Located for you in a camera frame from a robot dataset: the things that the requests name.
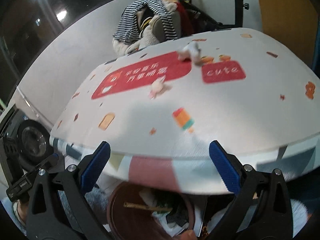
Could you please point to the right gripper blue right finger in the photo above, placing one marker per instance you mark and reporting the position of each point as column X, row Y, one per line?
column 261, row 208

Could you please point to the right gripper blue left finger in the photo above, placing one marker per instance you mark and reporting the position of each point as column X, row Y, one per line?
column 46, row 216

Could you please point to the wooden chopsticks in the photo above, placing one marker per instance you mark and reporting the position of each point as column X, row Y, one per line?
column 145, row 207

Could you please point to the brown round trash bin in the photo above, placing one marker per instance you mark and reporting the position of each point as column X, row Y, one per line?
column 128, row 223

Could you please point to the light blue fluffy sleeve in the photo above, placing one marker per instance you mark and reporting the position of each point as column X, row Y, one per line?
column 97, row 200

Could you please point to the washing machine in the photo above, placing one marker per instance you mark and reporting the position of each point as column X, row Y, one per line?
column 24, row 144

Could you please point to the striped black white shirt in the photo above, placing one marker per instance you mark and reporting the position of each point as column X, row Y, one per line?
column 137, row 17

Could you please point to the white fluffy clothes pile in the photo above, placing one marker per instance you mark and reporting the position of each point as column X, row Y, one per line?
column 152, row 35

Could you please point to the black exercise bike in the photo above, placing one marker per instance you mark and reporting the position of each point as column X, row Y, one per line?
column 212, row 10

